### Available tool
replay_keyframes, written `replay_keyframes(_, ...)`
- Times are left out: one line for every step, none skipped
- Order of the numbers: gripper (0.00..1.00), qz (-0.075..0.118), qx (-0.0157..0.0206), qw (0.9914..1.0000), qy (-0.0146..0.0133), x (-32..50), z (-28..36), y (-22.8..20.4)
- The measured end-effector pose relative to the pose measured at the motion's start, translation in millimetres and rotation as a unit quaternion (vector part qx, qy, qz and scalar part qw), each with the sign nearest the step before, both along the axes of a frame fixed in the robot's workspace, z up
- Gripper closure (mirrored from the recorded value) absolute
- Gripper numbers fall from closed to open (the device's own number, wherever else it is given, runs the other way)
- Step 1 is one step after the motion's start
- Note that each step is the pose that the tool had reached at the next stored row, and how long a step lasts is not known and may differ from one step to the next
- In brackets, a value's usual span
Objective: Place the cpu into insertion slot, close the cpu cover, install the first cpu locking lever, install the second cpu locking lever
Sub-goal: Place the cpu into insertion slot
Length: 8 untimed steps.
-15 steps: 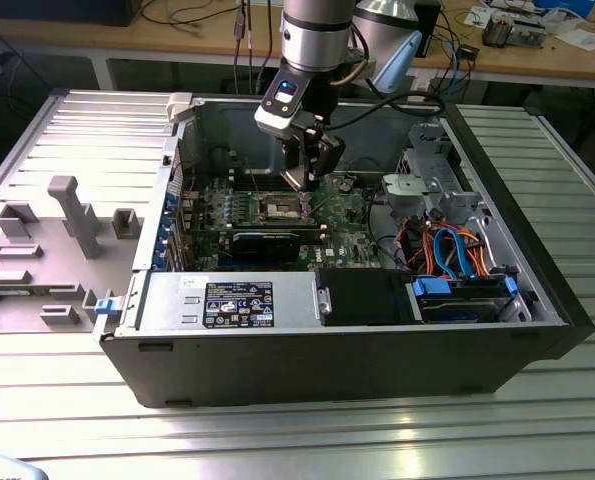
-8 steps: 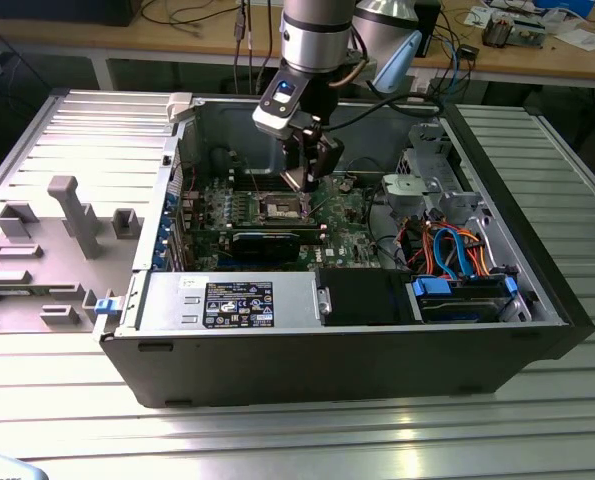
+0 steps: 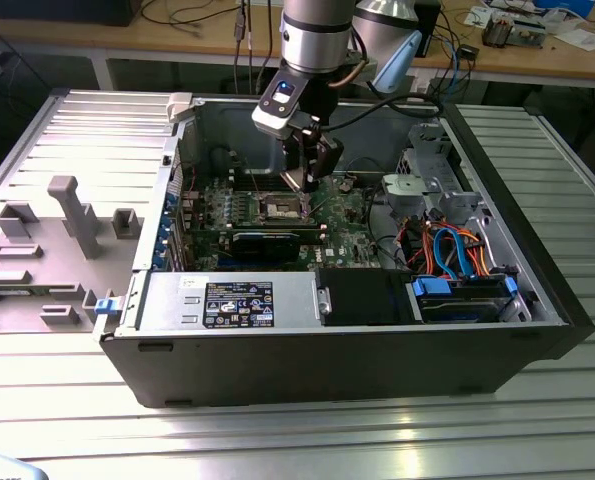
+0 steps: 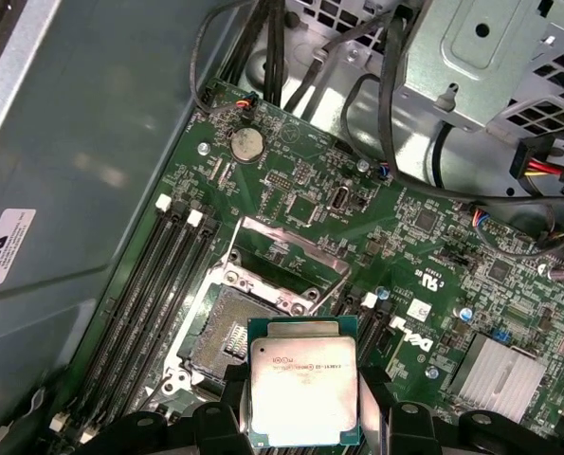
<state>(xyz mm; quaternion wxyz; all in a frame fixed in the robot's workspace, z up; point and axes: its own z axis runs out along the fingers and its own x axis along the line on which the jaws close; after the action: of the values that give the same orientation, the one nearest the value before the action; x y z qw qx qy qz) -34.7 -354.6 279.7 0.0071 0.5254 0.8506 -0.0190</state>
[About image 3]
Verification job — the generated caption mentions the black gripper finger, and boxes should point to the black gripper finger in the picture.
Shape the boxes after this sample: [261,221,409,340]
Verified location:
[282,127,308,174]
[303,129,346,194]

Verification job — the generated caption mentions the silver CPU green edge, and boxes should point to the silver CPU green edge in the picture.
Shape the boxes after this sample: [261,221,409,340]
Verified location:
[281,168,310,194]

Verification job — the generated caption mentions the thin wire locking lever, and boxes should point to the thin wire locking lever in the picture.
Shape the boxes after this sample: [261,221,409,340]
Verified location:
[245,154,267,199]
[305,192,327,222]

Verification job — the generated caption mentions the CPU socket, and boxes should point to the CPU socket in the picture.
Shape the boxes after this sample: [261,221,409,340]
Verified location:
[255,191,312,225]

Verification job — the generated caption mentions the green motherboard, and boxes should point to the green motherboard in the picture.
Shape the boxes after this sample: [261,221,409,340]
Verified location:
[175,169,384,274]

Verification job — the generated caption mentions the silver metal drive cage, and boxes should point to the silver metal drive cage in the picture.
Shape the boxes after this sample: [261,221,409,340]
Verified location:
[380,121,484,224]

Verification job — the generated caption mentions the white labelled box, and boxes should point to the white labelled box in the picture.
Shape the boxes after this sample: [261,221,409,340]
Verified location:
[407,69,433,102]

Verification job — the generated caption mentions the black graphics card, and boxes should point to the black graphics card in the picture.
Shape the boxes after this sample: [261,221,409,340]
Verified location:
[230,228,302,265]

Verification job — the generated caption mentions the black upright box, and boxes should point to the black upright box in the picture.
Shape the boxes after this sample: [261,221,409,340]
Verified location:
[414,0,443,57]

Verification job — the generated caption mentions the wooden desk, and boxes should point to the wooden desk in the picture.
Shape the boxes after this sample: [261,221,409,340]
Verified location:
[0,0,595,91]

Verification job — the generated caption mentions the copper wound transformer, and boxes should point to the copper wound transformer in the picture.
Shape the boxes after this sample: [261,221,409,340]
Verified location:
[480,12,514,50]

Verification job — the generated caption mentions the grey power supply black label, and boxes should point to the grey power supply black label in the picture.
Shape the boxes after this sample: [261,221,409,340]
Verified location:
[139,272,324,335]

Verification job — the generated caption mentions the hard disk in blue carrier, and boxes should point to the hard disk in blue carrier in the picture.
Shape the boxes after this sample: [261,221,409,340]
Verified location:
[405,273,522,326]

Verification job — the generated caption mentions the grey electronic device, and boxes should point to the grey electronic device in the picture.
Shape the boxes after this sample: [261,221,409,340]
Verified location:
[510,17,549,50]

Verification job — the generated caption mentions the blue case latch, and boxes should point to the blue case latch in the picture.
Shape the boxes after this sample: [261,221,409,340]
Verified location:
[94,296,122,318]

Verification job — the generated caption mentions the blue cardboard box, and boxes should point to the blue cardboard box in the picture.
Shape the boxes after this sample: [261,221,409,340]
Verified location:
[532,0,595,17]

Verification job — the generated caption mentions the white papers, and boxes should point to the white papers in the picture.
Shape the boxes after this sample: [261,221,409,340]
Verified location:
[551,27,595,52]

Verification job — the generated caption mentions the black flat box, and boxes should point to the black flat box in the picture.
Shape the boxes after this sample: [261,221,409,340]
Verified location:
[0,0,144,28]

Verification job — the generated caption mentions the grey plastic parts rack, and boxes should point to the grey plastic parts rack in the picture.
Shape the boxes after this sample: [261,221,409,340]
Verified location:
[0,174,146,335]

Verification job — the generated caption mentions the white keyboard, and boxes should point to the white keyboard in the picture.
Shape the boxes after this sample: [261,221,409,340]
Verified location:
[0,451,47,480]

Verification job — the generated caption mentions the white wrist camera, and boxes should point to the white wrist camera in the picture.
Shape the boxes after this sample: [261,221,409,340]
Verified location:
[250,78,312,140]

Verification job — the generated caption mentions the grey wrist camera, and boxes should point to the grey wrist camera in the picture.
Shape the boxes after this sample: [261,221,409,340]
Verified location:
[352,53,379,84]

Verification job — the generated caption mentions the thick black cable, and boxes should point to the thick black cable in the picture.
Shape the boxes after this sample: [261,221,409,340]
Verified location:
[366,184,409,274]

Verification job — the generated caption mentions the black camera cable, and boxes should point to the black camera cable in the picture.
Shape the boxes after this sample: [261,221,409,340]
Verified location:
[324,94,448,132]

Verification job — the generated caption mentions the blue flat wire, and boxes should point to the blue flat wire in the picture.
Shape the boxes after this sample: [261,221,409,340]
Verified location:
[432,225,474,279]

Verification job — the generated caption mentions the orange wire bundle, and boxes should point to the orange wire bundle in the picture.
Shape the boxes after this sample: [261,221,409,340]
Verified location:
[400,219,494,281]

